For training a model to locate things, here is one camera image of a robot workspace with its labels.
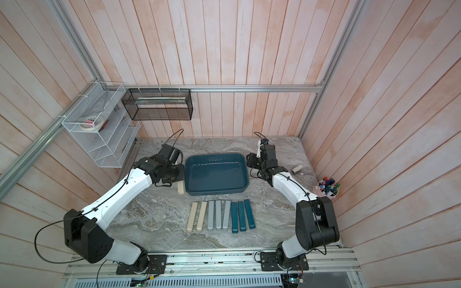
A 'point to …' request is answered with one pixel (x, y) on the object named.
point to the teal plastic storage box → (216, 173)
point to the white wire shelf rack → (108, 147)
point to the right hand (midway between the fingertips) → (249, 155)
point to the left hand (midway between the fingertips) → (183, 177)
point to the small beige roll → (297, 168)
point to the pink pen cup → (327, 187)
